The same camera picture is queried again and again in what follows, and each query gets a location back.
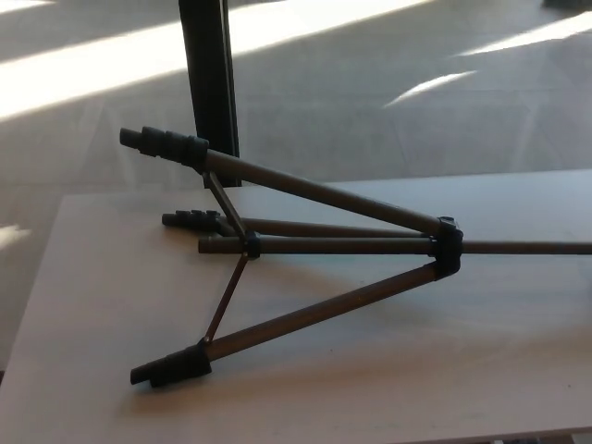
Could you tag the black and brown camera tripod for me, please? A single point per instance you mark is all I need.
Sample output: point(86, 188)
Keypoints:
point(324, 244)

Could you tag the black vertical post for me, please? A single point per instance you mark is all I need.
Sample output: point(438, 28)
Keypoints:
point(203, 69)

